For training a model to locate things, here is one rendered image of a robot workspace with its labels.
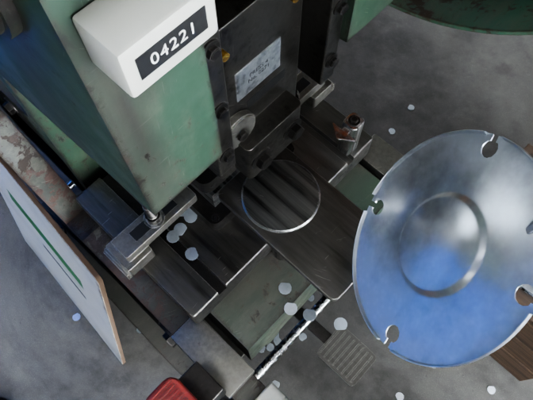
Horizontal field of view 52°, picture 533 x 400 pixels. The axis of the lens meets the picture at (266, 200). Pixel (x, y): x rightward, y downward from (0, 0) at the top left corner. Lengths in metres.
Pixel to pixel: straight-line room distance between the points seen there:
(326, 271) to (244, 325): 0.19
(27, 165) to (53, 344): 0.79
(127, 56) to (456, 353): 0.49
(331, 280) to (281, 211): 0.13
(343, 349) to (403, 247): 0.74
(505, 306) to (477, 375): 1.05
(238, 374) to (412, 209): 0.40
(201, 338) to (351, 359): 0.58
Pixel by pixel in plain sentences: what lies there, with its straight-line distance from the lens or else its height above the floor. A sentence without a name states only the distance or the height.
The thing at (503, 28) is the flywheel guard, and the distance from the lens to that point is 0.79.
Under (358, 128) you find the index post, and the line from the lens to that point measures 0.90.
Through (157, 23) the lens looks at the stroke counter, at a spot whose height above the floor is 1.33.
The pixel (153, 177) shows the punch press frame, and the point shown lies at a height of 1.13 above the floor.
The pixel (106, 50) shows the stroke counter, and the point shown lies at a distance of 0.31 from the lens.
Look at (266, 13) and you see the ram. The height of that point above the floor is 1.14.
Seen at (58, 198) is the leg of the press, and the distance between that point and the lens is 1.07.
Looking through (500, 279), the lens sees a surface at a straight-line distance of 0.63.
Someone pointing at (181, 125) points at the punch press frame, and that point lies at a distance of 0.47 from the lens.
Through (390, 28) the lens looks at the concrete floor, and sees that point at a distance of 2.10.
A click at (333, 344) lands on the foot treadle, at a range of 1.42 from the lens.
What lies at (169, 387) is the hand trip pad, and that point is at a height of 0.76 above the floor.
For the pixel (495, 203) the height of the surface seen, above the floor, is 1.00.
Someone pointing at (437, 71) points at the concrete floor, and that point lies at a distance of 2.03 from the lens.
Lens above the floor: 1.56
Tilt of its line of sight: 67 degrees down
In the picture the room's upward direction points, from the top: 1 degrees counter-clockwise
